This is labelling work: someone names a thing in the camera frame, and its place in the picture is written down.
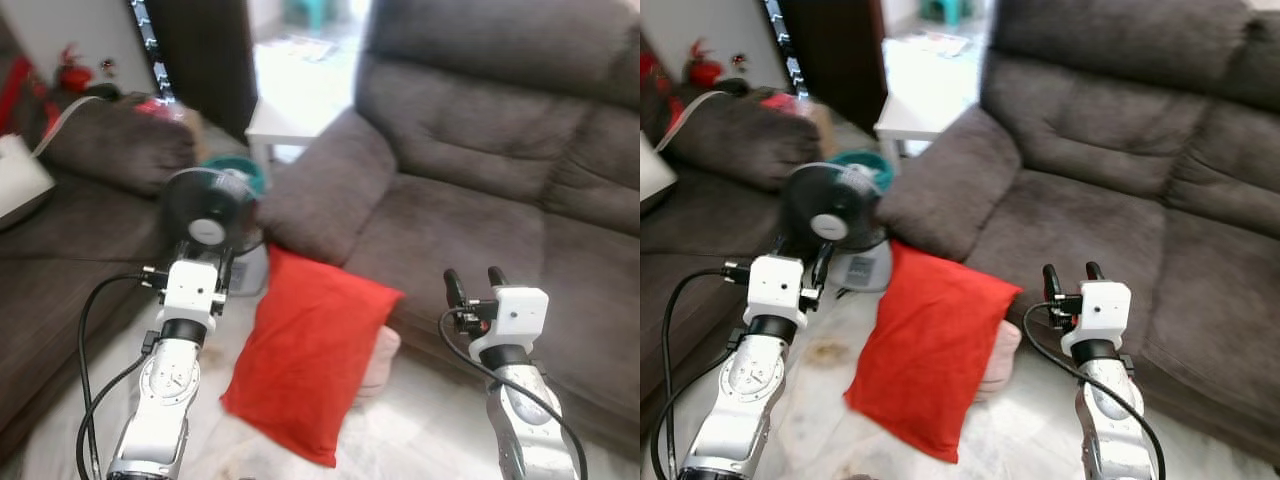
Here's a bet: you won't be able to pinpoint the red pillow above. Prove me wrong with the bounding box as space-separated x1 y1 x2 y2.
220 245 406 469
845 240 1023 464

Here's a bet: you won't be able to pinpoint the dark brown two-seat sofa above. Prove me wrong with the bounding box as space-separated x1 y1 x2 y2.
875 0 1280 466
255 0 641 456

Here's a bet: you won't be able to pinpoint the pale pink pillow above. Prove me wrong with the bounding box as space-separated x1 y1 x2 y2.
975 320 1023 404
355 325 403 406

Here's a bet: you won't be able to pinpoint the dark brown fabric sofa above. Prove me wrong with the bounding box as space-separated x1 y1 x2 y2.
640 35 831 441
0 30 201 461

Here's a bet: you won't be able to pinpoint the teal plastic basket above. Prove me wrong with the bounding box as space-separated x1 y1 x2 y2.
830 150 894 191
200 153 266 196

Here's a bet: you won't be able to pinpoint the white side table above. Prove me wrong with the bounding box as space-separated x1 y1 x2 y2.
873 35 991 161
245 40 366 166

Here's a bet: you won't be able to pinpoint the white rectangular box device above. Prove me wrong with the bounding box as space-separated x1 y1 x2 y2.
0 135 56 231

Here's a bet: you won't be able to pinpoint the dark brown wooden door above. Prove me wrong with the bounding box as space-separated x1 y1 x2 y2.
145 0 259 141
780 0 889 136

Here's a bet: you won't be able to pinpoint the red fire extinguisher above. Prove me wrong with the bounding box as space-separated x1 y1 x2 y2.
55 45 96 96
685 40 724 89

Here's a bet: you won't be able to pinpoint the printed paper sheets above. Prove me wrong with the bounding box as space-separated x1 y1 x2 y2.
262 35 336 63
900 32 971 58

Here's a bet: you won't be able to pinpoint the teal plastic stool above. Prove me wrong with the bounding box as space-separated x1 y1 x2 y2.
283 0 336 31
918 0 973 28

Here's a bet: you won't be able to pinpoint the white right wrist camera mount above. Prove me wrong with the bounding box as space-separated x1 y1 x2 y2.
470 287 550 363
1060 280 1133 358

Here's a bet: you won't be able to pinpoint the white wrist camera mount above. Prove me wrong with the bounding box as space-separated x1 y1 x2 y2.
747 255 811 321
160 260 223 331
1060 280 1133 358
470 287 550 363

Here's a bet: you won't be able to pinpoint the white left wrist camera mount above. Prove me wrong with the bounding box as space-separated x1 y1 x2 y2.
747 255 811 321
160 260 223 331

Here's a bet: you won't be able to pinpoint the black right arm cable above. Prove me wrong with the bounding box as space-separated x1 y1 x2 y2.
438 308 591 480
1022 303 1169 480

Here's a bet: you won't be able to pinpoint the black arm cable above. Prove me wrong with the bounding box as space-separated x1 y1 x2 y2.
1022 303 1169 480
438 308 591 480
650 265 751 480
75 272 166 480

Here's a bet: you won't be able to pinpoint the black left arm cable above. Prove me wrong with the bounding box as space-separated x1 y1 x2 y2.
75 272 166 480
650 265 751 480

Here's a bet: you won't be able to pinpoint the thin white cable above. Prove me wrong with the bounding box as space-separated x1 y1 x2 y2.
655 90 726 151
35 95 101 156

